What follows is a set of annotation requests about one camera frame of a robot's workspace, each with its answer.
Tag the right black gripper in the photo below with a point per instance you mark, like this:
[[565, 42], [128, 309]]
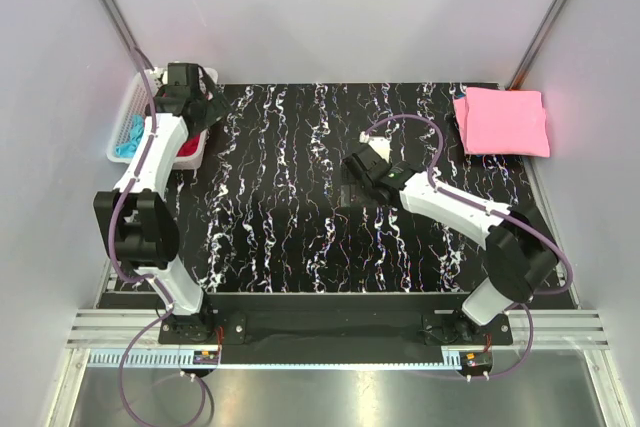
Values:
[[345, 167]]

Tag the white plastic basket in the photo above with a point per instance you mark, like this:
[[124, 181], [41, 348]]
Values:
[[135, 102]]

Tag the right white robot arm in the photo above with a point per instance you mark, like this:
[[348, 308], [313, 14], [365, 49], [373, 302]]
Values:
[[520, 252]]

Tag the folded pink t shirt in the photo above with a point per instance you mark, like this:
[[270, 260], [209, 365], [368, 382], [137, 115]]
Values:
[[498, 122]]

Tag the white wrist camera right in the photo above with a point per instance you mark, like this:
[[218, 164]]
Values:
[[379, 144]]

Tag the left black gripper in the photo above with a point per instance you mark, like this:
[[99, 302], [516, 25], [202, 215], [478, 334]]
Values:
[[218, 108]]

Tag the cyan t shirt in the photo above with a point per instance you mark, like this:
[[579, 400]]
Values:
[[128, 149]]

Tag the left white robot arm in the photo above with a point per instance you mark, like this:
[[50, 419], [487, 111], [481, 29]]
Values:
[[141, 238]]

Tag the red t shirt in basket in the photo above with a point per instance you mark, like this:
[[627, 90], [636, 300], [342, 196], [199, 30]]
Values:
[[192, 146]]

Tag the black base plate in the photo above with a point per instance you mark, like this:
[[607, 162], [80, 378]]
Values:
[[332, 330]]

